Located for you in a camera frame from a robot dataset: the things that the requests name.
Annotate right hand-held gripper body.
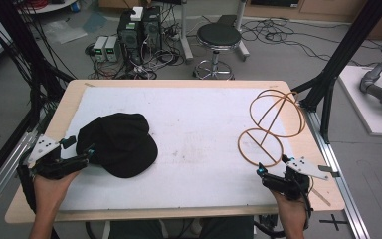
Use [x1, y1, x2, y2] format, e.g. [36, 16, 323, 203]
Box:
[261, 156, 342, 202]

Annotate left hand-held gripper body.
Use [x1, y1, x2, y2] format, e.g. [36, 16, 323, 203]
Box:
[26, 133, 90, 181]

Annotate black cap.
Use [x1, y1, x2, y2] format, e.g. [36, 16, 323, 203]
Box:
[75, 112, 159, 179]

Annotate person's right hand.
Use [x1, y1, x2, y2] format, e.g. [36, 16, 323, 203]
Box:
[272, 190, 310, 231]

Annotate person's left hand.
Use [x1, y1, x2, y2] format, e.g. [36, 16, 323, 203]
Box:
[33, 170, 82, 215]

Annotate person's right leg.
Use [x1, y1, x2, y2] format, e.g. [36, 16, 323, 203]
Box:
[199, 216, 255, 239]

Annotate person's leg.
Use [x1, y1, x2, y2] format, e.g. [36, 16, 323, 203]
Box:
[199, 216, 255, 239]
[108, 218, 167, 239]

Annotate white table mat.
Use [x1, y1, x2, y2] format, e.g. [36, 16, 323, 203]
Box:
[59, 87, 296, 212]

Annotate person's left leg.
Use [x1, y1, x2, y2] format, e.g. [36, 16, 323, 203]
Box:
[108, 218, 167, 239]

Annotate white floor board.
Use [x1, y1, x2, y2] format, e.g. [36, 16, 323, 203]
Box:
[337, 65, 382, 138]

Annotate grey power supply unit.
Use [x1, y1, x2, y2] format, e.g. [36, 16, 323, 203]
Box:
[93, 35, 109, 63]
[104, 35, 122, 64]

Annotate black computer tower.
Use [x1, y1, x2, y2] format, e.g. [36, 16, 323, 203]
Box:
[141, 5, 163, 52]
[117, 11, 144, 66]

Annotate white stand leg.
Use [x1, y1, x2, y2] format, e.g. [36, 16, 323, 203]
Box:
[178, 0, 195, 65]
[233, 0, 251, 63]

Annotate black round stool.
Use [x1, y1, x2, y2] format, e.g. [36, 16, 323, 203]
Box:
[193, 23, 243, 81]

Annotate white box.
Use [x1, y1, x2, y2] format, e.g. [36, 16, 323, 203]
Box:
[130, 6, 144, 22]

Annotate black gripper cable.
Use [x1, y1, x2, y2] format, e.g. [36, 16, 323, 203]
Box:
[291, 175, 314, 231]

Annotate copper wire hat stand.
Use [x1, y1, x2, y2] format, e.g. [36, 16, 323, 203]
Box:
[237, 89, 307, 168]

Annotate black strap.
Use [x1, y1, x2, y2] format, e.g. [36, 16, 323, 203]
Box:
[16, 163, 38, 214]

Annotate aluminium rail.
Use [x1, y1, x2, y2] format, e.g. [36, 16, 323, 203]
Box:
[0, 129, 42, 221]
[302, 108, 371, 239]

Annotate tangle of cables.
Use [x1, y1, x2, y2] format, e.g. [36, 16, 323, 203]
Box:
[85, 19, 187, 81]

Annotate black metal frame post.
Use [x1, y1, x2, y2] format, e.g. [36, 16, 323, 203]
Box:
[0, 0, 78, 133]
[291, 0, 382, 144]

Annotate black floor cables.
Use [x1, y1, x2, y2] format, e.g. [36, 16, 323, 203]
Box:
[240, 17, 382, 69]

